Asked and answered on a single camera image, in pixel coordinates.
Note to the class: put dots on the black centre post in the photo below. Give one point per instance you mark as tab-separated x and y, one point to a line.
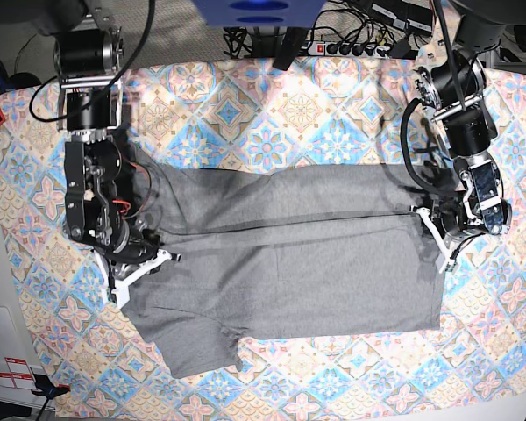
290	48

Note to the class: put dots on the grey T-shirt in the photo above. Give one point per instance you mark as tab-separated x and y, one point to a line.
305	252

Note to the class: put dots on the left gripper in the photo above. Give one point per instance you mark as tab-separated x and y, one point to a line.
448	225

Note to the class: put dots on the patterned tile tablecloth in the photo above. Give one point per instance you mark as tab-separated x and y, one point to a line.
246	115

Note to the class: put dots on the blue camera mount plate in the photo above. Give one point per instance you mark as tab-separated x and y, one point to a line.
229	13

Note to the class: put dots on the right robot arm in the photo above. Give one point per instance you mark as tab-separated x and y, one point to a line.
112	202

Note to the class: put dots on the white power strip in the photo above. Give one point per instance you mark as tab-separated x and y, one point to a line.
347	49

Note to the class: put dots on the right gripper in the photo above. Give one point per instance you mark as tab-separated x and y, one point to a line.
138	254

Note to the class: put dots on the white box with red labels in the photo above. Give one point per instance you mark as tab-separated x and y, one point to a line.
17	374

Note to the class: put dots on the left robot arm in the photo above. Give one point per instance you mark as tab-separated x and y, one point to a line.
451	83

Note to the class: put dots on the blue clamp bottom left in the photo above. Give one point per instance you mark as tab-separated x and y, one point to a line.
48	390

